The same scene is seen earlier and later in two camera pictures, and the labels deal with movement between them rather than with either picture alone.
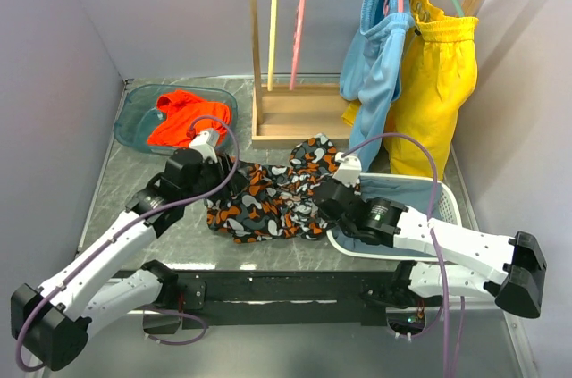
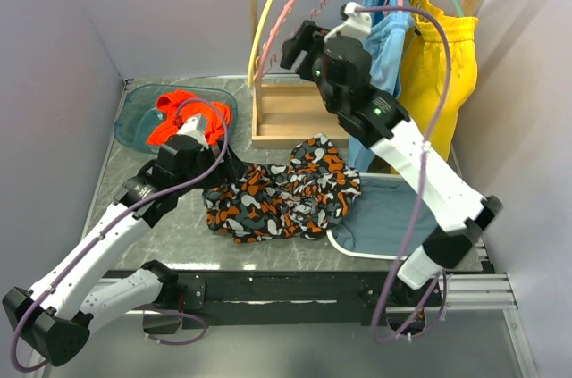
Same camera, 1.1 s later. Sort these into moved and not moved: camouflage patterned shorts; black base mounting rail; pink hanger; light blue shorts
Moved: pink hanger
Not moved: camouflage patterned shorts; light blue shorts; black base mounting rail
